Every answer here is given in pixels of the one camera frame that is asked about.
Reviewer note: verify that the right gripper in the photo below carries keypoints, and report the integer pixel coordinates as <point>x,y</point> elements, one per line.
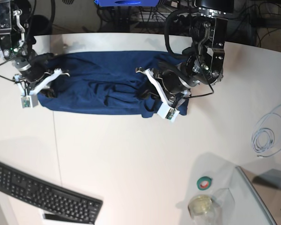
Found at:
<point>34,70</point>

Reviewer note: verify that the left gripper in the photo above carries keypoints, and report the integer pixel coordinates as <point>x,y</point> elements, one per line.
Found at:
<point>176,82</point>

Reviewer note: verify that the dark blue t-shirt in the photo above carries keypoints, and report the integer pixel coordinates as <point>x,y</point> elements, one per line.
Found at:
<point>104,83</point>

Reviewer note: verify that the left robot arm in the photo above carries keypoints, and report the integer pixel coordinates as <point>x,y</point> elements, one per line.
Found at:
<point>202,62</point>

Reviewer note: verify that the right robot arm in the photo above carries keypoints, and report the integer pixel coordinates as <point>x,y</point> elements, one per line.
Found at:
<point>18,27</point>

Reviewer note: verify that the black round stool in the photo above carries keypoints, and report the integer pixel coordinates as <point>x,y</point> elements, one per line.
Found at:
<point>39,25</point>

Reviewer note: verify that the blue box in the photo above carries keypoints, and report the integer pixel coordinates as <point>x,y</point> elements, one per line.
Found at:
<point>126,3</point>

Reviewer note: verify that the green tape roll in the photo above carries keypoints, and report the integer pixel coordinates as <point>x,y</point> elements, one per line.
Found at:
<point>204,183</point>

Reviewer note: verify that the black computer keyboard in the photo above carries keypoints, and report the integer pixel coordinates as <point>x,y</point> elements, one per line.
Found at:
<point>68,205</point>

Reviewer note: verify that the clear glass jar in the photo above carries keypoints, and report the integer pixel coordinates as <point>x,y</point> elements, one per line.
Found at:
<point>204,210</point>

